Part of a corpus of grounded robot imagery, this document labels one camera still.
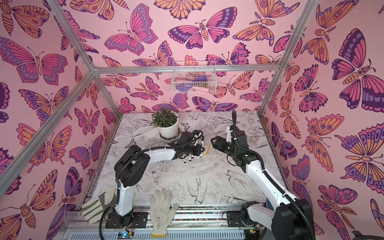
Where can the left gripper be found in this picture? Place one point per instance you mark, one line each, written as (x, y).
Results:
(198, 151)

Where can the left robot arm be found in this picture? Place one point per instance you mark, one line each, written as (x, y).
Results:
(133, 164)

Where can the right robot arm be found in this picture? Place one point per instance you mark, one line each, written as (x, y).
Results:
(290, 218)

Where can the white plant pot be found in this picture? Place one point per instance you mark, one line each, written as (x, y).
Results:
(175, 125)

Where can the green plant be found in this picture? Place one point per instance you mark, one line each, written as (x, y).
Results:
(164, 117)

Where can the white knit glove front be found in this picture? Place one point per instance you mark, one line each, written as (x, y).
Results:
(161, 212)

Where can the green circuit board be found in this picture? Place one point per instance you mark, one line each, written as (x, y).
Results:
(125, 235)

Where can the white glove front left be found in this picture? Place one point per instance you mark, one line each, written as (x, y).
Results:
(93, 209)

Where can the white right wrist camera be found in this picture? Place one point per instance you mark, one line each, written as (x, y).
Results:
(230, 130)

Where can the white wire basket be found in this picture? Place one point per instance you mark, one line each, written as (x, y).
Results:
(194, 82)

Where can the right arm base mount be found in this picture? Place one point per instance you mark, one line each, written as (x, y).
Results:
(249, 218)

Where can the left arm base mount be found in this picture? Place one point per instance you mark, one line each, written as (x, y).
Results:
(135, 220)

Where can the aluminium frame rail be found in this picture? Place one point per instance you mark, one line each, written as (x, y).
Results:
(202, 68)

